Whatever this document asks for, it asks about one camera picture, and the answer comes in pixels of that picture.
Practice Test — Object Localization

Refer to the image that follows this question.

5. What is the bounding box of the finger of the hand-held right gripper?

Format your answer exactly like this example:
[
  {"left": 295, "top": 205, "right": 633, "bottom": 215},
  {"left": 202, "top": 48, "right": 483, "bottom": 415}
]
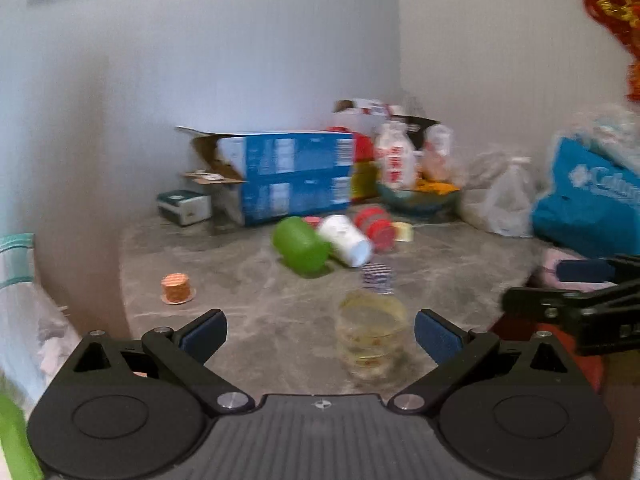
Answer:
[
  {"left": 501, "top": 285, "right": 640, "bottom": 334},
  {"left": 555, "top": 255, "right": 640, "bottom": 287}
]

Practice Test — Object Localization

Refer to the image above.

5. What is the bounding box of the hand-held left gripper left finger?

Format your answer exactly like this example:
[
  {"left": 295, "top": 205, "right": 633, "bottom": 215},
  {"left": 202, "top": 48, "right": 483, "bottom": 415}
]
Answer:
[{"left": 73, "top": 309, "right": 254, "bottom": 415}]

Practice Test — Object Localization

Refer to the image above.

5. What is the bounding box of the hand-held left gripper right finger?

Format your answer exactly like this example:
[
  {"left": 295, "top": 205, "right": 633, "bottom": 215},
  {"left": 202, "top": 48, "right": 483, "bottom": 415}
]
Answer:
[{"left": 388, "top": 309, "right": 572, "bottom": 415}]

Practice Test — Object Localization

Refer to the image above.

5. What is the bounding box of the small orange patterned cup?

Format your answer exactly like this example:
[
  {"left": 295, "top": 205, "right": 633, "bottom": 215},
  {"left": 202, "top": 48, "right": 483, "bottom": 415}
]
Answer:
[{"left": 160, "top": 273, "right": 196, "bottom": 306}]

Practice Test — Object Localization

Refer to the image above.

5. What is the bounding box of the red plastic cup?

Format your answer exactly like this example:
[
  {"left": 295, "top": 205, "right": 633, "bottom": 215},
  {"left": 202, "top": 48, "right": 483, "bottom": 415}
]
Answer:
[{"left": 354, "top": 206, "right": 397, "bottom": 254}]

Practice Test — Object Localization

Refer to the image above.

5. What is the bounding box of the green plastic cup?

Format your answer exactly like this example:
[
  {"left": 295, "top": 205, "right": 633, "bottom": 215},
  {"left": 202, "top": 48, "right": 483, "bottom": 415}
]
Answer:
[{"left": 271, "top": 216, "right": 332, "bottom": 278}]

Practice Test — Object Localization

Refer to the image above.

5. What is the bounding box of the white plastic cup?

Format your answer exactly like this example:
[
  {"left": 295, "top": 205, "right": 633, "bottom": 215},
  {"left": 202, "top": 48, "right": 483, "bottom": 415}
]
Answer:
[{"left": 318, "top": 214, "right": 375, "bottom": 269}]

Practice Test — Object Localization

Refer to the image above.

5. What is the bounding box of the pink cloth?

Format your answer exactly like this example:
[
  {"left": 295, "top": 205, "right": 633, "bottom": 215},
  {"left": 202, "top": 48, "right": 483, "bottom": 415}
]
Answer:
[{"left": 529, "top": 248, "right": 616, "bottom": 293}]

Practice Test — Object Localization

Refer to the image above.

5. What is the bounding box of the blue shopping bag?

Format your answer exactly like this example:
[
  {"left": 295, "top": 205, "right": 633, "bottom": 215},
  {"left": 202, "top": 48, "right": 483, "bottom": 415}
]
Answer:
[{"left": 530, "top": 135, "right": 640, "bottom": 260}]

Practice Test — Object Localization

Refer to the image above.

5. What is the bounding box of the white plastic bag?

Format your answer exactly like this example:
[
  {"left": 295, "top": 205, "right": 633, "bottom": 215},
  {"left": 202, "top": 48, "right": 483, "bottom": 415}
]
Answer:
[{"left": 458, "top": 150, "right": 538, "bottom": 239}]

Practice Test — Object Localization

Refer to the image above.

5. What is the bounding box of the small white green box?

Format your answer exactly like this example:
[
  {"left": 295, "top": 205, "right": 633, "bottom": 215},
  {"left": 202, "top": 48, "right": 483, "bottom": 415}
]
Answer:
[{"left": 156, "top": 189, "right": 213, "bottom": 227}]

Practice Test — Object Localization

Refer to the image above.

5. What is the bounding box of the green bowl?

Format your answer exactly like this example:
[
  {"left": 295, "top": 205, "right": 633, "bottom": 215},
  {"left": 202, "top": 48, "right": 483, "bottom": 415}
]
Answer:
[{"left": 376, "top": 180, "right": 463, "bottom": 219}]

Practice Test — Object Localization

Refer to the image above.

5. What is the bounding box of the clear crinkled plastic bag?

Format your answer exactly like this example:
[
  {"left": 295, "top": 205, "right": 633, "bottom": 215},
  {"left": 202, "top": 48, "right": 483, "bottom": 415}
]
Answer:
[{"left": 552, "top": 102, "right": 640, "bottom": 171}]

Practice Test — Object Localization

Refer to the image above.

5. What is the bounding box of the small brown cardboard piece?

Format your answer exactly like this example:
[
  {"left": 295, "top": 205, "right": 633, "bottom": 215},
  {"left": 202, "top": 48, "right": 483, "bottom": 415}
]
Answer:
[{"left": 181, "top": 170, "right": 248, "bottom": 186}]

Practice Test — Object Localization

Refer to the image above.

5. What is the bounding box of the yellow packet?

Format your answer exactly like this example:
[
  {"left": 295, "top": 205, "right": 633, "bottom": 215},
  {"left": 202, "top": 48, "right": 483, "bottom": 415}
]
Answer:
[{"left": 350, "top": 161, "right": 382, "bottom": 204}]

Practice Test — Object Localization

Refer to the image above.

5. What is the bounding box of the blue cardboard box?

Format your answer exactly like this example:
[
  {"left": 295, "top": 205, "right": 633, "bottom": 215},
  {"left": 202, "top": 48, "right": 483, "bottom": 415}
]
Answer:
[{"left": 175, "top": 126, "right": 356, "bottom": 228}]

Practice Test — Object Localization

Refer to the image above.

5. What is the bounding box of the clear bag of food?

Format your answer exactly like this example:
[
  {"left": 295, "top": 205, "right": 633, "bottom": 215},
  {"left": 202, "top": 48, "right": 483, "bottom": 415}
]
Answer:
[{"left": 420, "top": 123, "right": 457, "bottom": 183}]

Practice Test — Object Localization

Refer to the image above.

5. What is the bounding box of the white bag with red print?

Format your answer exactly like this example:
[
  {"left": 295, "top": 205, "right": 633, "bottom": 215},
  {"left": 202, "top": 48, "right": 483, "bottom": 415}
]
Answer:
[{"left": 374, "top": 121, "right": 419, "bottom": 191}]

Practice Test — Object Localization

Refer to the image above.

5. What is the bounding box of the red packet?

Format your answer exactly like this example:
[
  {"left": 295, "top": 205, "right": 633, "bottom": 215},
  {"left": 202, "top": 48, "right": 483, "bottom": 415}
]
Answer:
[{"left": 326, "top": 126, "right": 377, "bottom": 166}]

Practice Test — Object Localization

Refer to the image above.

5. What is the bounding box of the bright green object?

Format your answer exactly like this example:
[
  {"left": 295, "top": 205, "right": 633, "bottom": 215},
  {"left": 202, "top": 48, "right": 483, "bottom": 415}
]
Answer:
[{"left": 0, "top": 392, "right": 45, "bottom": 480}]

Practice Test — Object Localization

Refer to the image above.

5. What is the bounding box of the white red cardboard box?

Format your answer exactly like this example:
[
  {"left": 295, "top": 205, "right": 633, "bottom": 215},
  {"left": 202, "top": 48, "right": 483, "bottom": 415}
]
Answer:
[{"left": 334, "top": 99, "right": 403, "bottom": 120}]

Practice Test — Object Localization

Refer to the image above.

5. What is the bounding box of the red gold wall decoration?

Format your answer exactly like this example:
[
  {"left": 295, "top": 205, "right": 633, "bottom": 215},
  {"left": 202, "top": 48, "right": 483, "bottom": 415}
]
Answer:
[{"left": 583, "top": 0, "right": 640, "bottom": 102}]

